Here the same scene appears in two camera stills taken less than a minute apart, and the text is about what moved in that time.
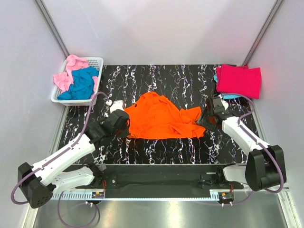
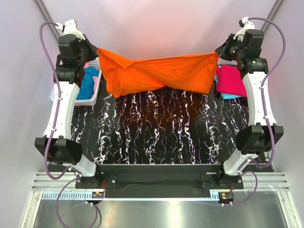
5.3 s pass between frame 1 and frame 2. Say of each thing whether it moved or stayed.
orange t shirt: moved
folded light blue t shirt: stayed
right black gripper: moved
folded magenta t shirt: stayed
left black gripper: moved
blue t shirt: stayed
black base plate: stayed
